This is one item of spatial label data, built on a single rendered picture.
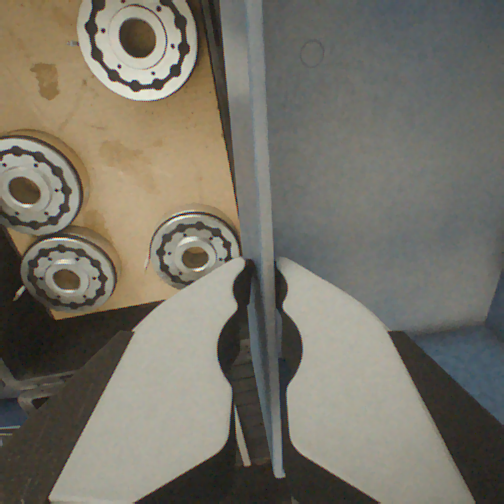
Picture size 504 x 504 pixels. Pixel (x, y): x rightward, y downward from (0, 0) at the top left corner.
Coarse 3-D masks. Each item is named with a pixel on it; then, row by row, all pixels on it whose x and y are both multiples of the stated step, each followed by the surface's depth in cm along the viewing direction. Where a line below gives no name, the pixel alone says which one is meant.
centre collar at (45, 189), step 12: (12, 168) 34; (24, 168) 35; (0, 180) 35; (12, 180) 35; (36, 180) 35; (0, 192) 35; (12, 192) 36; (48, 192) 36; (12, 204) 36; (24, 204) 36; (36, 204) 36; (48, 204) 37
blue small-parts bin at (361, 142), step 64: (256, 0) 7; (320, 0) 13; (384, 0) 13; (448, 0) 14; (256, 64) 8; (320, 64) 14; (384, 64) 14; (448, 64) 15; (256, 128) 9; (320, 128) 15; (384, 128) 16; (448, 128) 16; (256, 192) 9; (320, 192) 17; (384, 192) 17; (448, 192) 18; (256, 256) 11; (320, 256) 18; (384, 256) 19; (448, 256) 20; (256, 320) 15; (384, 320) 21; (448, 320) 22
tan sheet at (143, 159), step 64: (0, 0) 31; (64, 0) 32; (192, 0) 33; (0, 64) 33; (64, 64) 34; (0, 128) 36; (64, 128) 37; (128, 128) 37; (192, 128) 38; (128, 192) 41; (192, 192) 41; (128, 256) 44
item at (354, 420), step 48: (288, 288) 10; (336, 288) 10; (288, 336) 9; (336, 336) 8; (384, 336) 8; (288, 384) 7; (336, 384) 7; (384, 384) 7; (288, 432) 6; (336, 432) 6; (384, 432) 6; (432, 432) 6; (288, 480) 7; (336, 480) 6; (384, 480) 6; (432, 480) 6
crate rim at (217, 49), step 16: (208, 0) 26; (208, 16) 25; (208, 32) 25; (224, 64) 27; (224, 80) 27; (224, 96) 28; (224, 112) 28; (240, 336) 40; (0, 352) 37; (0, 368) 38; (80, 368) 40; (16, 384) 39; (32, 384) 40; (48, 384) 40
